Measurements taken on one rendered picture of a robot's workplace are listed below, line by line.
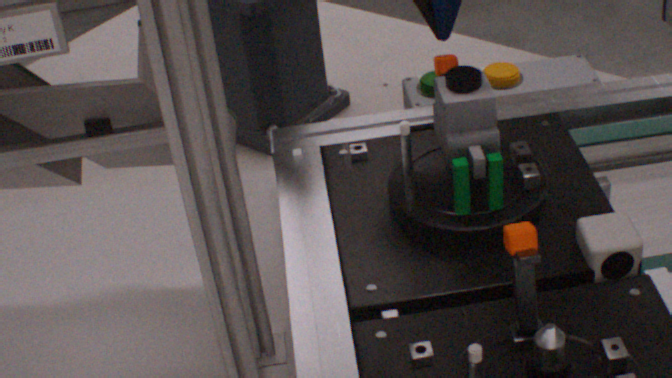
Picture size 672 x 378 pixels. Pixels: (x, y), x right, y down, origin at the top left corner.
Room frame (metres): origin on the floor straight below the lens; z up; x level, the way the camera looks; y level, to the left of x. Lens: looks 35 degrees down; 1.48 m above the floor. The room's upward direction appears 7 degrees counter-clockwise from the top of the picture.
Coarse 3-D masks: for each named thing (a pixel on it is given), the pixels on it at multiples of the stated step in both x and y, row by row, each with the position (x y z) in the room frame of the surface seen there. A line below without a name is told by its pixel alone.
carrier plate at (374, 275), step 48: (336, 144) 0.79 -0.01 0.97; (384, 144) 0.78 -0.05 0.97; (528, 144) 0.75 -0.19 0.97; (576, 144) 0.74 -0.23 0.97; (336, 192) 0.71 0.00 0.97; (384, 192) 0.70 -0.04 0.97; (576, 192) 0.67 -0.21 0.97; (384, 240) 0.64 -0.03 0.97; (384, 288) 0.58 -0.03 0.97; (432, 288) 0.57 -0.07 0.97; (480, 288) 0.56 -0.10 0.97
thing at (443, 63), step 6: (450, 54) 0.76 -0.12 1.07; (438, 60) 0.75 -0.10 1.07; (444, 60) 0.75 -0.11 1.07; (450, 60) 0.75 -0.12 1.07; (456, 60) 0.75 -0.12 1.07; (438, 66) 0.75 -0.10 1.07; (444, 66) 0.75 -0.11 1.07; (450, 66) 0.75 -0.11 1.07; (456, 66) 0.75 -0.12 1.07; (438, 72) 0.75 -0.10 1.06; (444, 72) 0.75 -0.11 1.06
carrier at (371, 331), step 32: (576, 288) 0.54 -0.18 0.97; (608, 288) 0.54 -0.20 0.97; (640, 288) 0.53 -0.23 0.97; (384, 320) 0.54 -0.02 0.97; (416, 320) 0.53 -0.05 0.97; (448, 320) 0.53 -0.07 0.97; (480, 320) 0.52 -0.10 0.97; (512, 320) 0.52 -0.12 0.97; (544, 320) 0.51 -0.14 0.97; (576, 320) 0.51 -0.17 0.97; (608, 320) 0.50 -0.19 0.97; (640, 320) 0.50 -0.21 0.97; (384, 352) 0.50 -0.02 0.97; (448, 352) 0.50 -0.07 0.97; (480, 352) 0.39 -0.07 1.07; (512, 352) 0.47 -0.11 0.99; (544, 352) 0.42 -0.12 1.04; (576, 352) 0.46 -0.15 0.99; (608, 352) 0.44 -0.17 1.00; (640, 352) 0.47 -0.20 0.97
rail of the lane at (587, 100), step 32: (512, 96) 0.86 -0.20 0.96; (544, 96) 0.85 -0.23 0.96; (576, 96) 0.85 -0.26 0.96; (608, 96) 0.84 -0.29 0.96; (640, 96) 0.83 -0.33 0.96; (288, 128) 0.85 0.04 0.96; (320, 128) 0.84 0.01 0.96; (352, 128) 0.84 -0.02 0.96; (384, 128) 0.83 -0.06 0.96; (416, 128) 0.81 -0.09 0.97; (576, 128) 0.83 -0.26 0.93
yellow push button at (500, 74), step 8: (496, 64) 0.91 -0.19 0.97; (504, 64) 0.91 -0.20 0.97; (512, 64) 0.91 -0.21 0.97; (488, 72) 0.90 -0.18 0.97; (496, 72) 0.89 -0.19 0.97; (504, 72) 0.89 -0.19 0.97; (512, 72) 0.89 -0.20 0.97; (488, 80) 0.89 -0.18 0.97; (496, 80) 0.88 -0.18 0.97; (504, 80) 0.88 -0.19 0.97; (512, 80) 0.88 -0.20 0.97
